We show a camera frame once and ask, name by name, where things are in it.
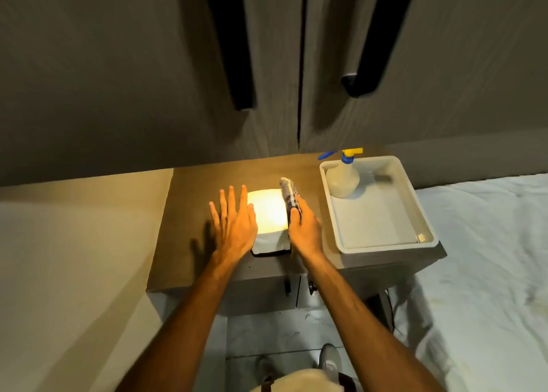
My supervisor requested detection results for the person's right hand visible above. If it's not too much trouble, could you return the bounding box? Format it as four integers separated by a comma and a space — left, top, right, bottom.
288, 195, 324, 260

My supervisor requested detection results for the person's left hand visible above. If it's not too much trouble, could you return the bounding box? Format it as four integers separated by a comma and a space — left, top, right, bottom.
209, 185, 259, 263

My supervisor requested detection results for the checkered purple cleaning cloth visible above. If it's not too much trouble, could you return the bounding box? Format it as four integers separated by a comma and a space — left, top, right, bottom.
279, 177, 303, 226

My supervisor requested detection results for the person's right forearm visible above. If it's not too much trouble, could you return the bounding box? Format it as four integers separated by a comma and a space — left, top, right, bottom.
295, 250, 447, 392

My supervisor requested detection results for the person's left forearm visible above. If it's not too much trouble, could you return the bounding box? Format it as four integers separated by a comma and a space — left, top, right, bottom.
115, 250, 241, 392

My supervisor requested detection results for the glowing white table lamp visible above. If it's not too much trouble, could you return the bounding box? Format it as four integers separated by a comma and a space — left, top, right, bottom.
247, 188, 293, 257

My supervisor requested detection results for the brown wooden nightstand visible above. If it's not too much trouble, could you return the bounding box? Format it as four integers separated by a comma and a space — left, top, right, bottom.
146, 151, 448, 320

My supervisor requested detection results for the clear spray bottle yellow nozzle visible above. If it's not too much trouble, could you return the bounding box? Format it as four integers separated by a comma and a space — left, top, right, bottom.
317, 148, 364, 199

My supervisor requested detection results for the white plastic tray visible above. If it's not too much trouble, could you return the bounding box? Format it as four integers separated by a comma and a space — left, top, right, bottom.
319, 155, 440, 255

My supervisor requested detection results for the person's grey right shoe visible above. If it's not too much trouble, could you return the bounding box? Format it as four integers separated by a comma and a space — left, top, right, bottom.
318, 343, 344, 380

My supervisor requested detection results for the brown wardrobe door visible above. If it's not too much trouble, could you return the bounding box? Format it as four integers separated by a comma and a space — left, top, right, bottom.
298, 0, 548, 190
0, 0, 305, 188

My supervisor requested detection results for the person's beige clothing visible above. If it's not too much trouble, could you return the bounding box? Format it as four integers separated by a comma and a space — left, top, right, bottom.
247, 368, 358, 392

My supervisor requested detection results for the white bed sheet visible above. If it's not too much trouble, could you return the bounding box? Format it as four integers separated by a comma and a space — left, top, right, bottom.
387, 173, 548, 392

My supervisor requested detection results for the black wardrobe door handle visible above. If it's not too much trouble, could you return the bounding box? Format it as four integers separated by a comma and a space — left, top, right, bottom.
204, 0, 257, 112
341, 0, 420, 99

